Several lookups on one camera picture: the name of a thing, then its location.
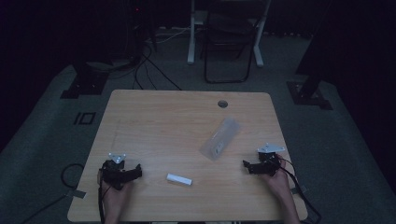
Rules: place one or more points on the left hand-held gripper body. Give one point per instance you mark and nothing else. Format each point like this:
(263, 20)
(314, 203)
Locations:
(113, 172)

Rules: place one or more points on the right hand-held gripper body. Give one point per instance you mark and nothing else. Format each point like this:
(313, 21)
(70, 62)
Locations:
(268, 163)

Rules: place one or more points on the person's left hand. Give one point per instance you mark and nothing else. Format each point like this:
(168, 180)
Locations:
(115, 194)

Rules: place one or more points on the person's right hand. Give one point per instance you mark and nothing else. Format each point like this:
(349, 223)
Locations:
(280, 182)

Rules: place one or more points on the translucent plastic case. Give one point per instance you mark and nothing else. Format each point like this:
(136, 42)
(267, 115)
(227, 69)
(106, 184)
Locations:
(220, 138)

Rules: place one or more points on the grey tape strip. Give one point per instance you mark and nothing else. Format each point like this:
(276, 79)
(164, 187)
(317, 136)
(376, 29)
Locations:
(76, 194)

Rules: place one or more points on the small white box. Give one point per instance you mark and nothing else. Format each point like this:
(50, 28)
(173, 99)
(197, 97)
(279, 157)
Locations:
(179, 179)

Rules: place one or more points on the black floor tape marking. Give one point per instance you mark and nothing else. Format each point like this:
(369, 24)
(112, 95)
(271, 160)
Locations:
(84, 118)

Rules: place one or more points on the black folding chair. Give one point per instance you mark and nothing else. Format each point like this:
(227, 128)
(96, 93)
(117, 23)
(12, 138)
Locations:
(229, 46)

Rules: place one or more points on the black stand base plate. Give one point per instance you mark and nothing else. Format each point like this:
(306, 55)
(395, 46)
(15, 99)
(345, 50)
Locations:
(84, 84)
(308, 96)

